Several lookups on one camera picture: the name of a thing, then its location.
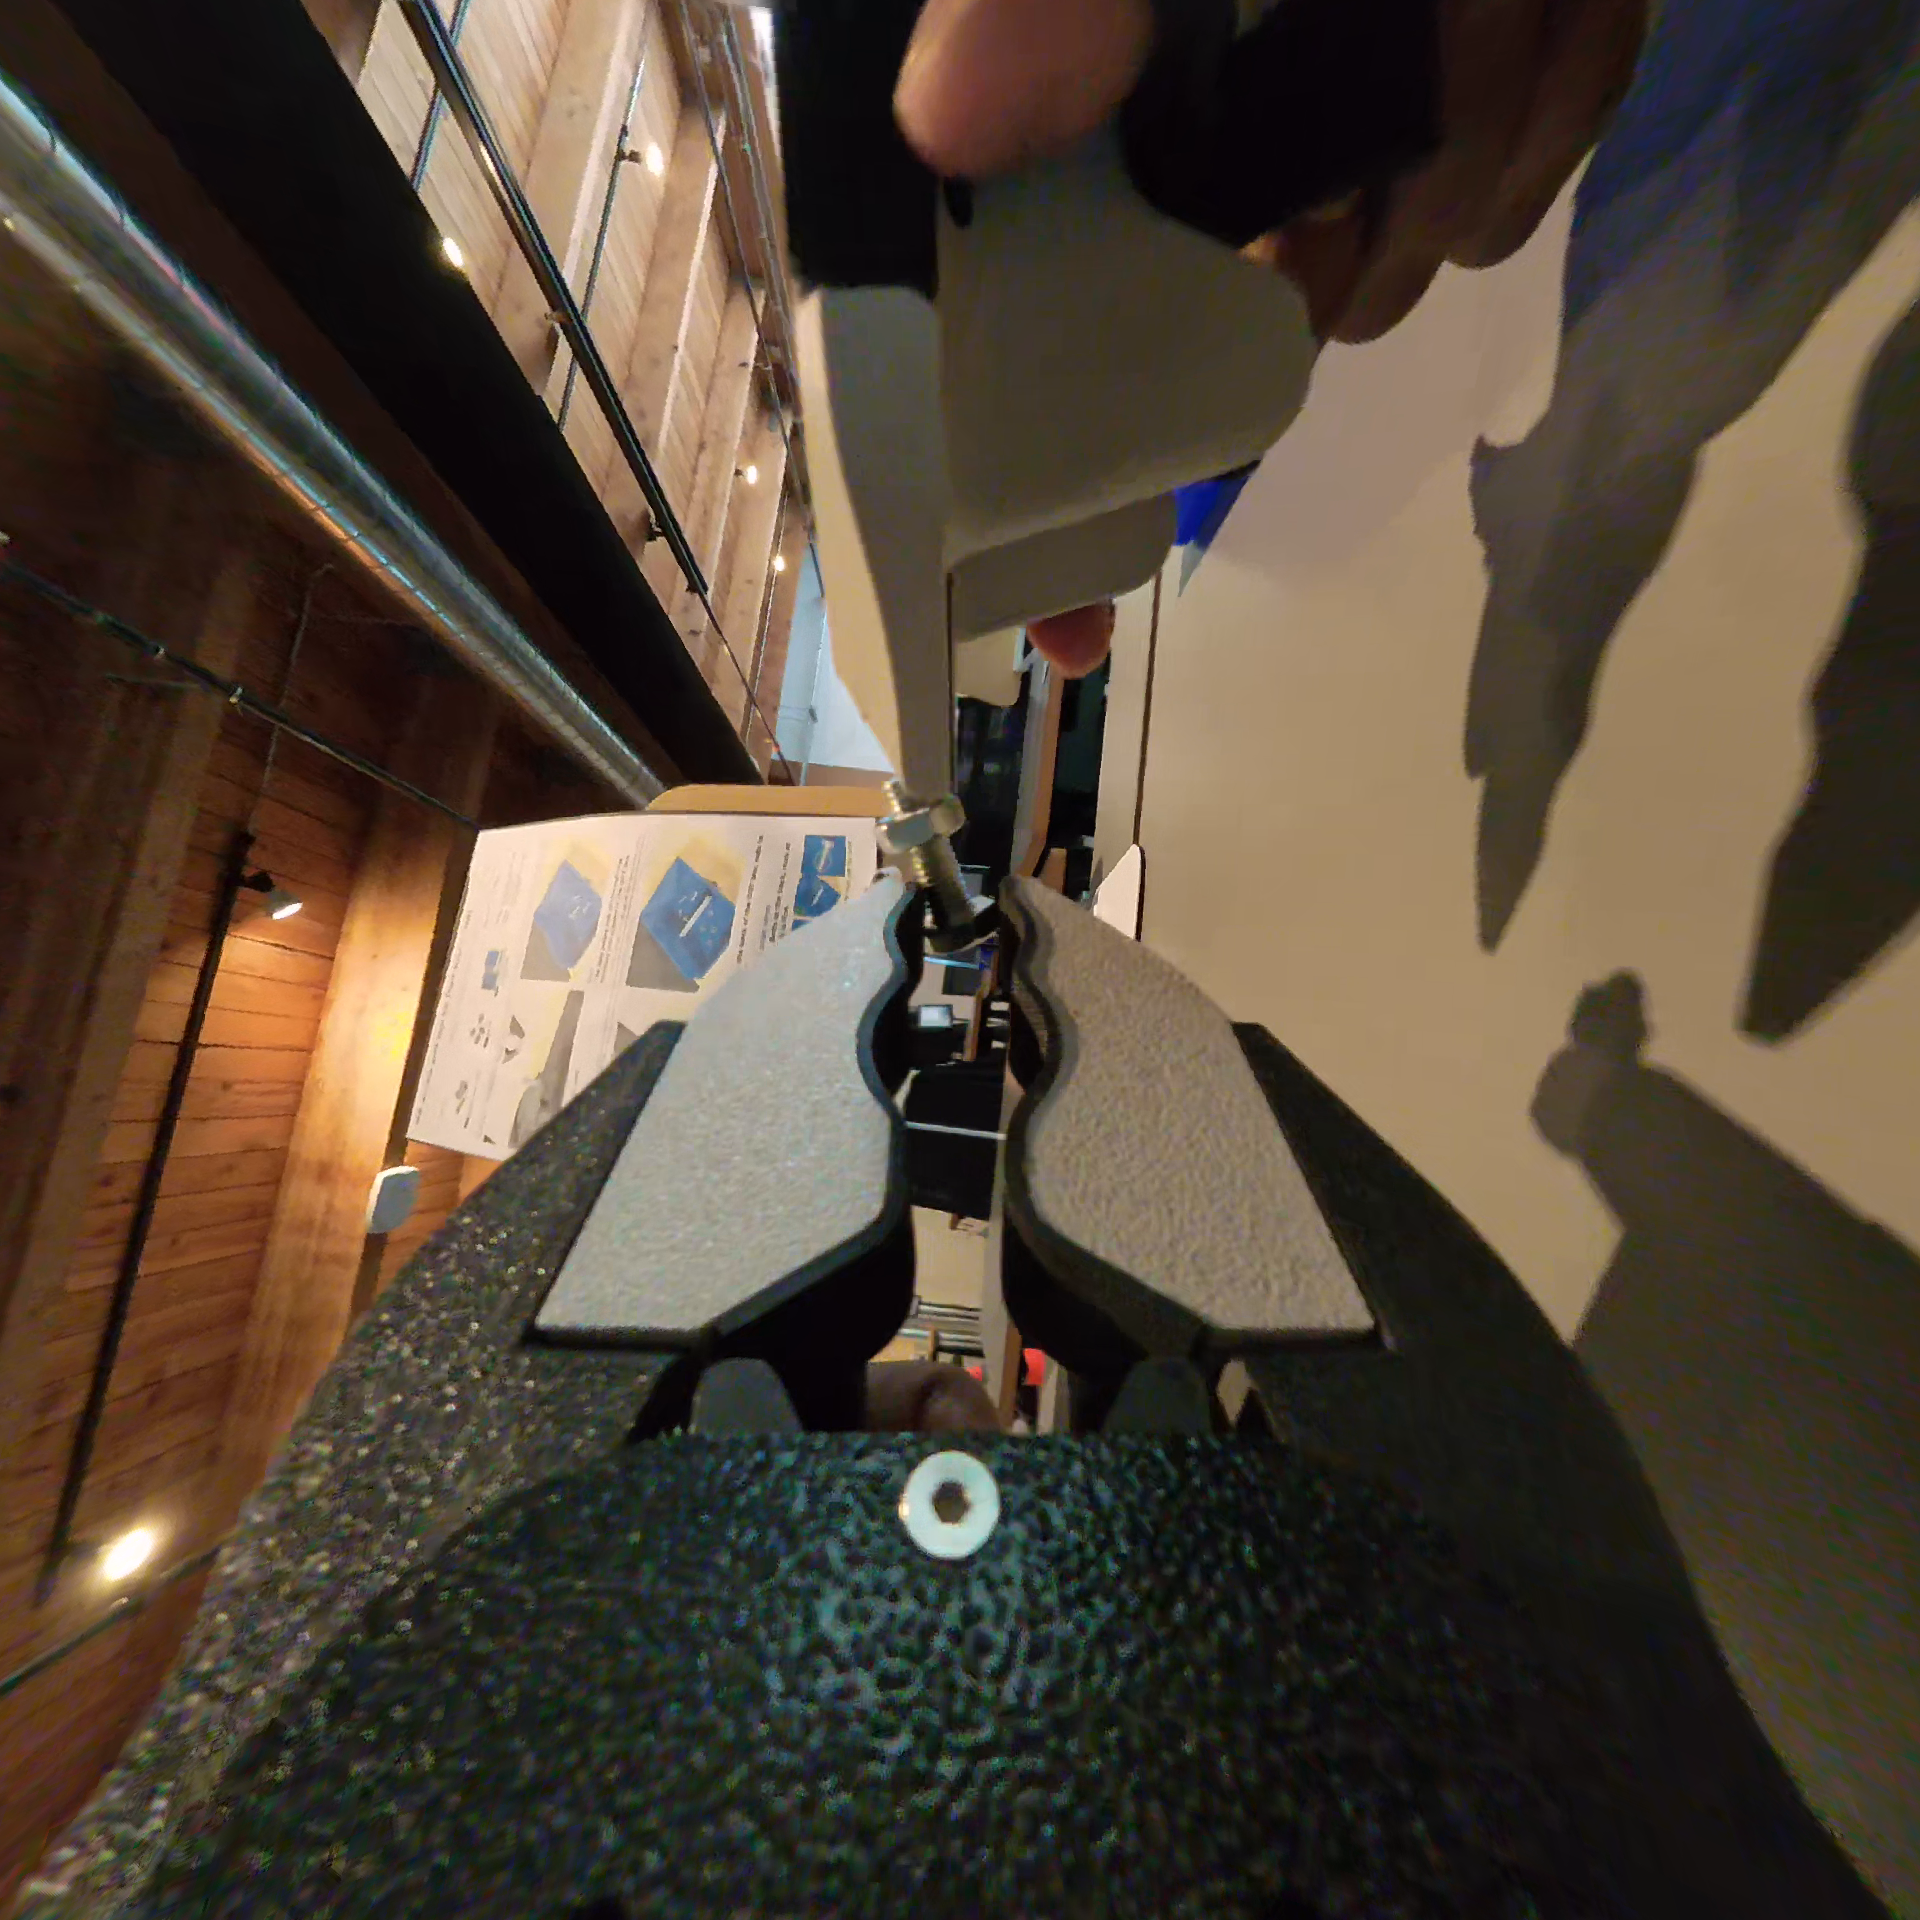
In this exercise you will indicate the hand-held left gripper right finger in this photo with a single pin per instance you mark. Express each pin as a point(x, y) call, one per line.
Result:
point(1187, 1154)

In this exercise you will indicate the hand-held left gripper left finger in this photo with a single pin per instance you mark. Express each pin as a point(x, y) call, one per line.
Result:
point(738, 1154)

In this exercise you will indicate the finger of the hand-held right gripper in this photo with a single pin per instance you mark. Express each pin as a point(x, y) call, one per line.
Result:
point(895, 511)
point(1113, 391)

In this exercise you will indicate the silver metal bolt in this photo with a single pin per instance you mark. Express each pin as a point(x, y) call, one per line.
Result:
point(925, 826)

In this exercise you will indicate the person's right hand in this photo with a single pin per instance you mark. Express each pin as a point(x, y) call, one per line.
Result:
point(1500, 151)

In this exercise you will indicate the printed poster sheet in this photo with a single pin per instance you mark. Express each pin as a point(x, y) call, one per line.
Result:
point(646, 961)

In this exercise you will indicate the metal railing pole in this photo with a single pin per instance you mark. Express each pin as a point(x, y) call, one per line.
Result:
point(300, 420)

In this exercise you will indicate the white wall box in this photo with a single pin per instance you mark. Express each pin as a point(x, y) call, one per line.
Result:
point(394, 1199)

